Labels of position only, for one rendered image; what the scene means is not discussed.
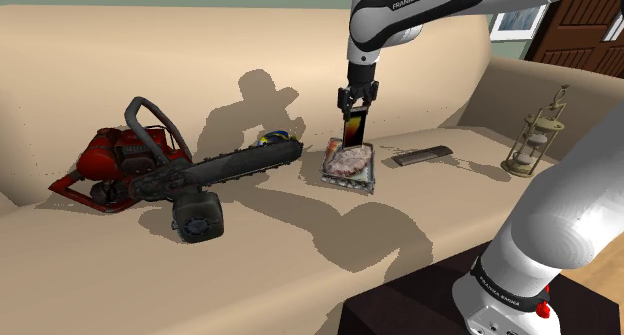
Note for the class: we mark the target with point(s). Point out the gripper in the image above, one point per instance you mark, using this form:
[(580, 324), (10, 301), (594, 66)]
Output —
[(361, 76)]

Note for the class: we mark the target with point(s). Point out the black phone with orange screen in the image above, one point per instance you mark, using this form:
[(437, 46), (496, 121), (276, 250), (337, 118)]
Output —
[(354, 127)]

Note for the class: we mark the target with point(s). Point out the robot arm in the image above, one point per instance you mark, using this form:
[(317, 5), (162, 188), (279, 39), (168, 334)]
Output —
[(551, 212)]

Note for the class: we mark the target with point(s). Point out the tray of raw meat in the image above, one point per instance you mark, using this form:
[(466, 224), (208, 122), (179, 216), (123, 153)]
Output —
[(348, 166)]

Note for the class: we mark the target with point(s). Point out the black remote control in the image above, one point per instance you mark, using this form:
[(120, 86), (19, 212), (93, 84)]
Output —
[(421, 155)]

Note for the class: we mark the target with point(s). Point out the blue and yellow ball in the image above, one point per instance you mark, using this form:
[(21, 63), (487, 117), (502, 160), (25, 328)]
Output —
[(273, 138)]

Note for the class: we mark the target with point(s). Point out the brass hourglass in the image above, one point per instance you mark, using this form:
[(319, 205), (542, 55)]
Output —
[(534, 139)]

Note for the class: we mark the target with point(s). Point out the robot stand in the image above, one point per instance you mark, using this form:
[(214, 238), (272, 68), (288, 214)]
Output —
[(404, 300)]

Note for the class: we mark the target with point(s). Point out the brown wooden door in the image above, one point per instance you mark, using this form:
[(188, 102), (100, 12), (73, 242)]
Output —
[(580, 32)]

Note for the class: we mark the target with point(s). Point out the beige sofa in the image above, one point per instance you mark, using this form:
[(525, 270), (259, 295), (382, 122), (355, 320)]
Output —
[(146, 285)]

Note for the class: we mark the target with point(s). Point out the white framed wall picture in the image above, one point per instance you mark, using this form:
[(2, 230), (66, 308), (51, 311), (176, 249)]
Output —
[(516, 21)]

